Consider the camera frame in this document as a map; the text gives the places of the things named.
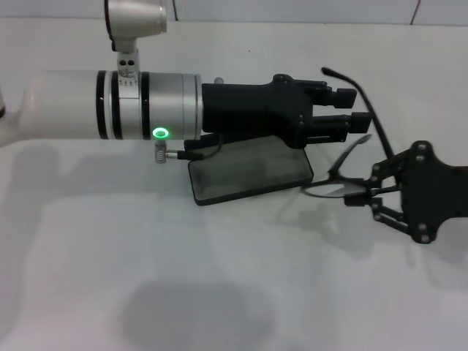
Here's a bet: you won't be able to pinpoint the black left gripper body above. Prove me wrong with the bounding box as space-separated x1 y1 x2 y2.
200 72 312 149

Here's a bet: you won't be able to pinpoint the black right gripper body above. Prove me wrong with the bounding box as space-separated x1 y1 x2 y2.
400 140 468 245

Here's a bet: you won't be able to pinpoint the black glasses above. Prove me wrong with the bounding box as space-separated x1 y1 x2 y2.
299 67 396 201

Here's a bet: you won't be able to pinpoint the black glasses case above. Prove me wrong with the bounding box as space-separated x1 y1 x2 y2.
184 133 314 208

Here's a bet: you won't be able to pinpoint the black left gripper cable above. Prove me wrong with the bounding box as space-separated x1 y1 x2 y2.
153 133 224 165

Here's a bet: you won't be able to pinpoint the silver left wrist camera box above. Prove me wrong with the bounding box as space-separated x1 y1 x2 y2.
103 0 169 80

